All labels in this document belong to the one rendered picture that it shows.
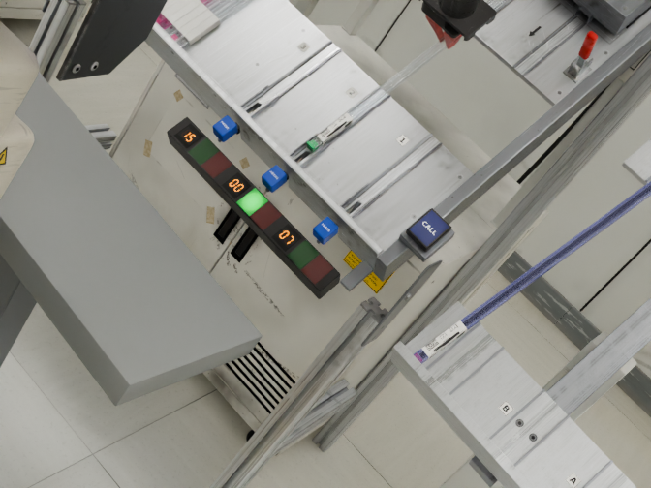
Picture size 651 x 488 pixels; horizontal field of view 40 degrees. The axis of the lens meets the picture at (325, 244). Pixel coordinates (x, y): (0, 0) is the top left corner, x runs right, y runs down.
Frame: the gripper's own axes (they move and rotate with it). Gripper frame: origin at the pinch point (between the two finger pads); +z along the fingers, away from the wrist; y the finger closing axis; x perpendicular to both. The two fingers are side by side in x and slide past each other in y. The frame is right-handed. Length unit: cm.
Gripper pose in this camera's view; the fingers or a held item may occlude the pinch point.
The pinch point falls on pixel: (448, 40)
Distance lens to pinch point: 143.9
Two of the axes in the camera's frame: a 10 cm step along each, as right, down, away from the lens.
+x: -7.4, 6.1, -2.9
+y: -6.7, -6.9, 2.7
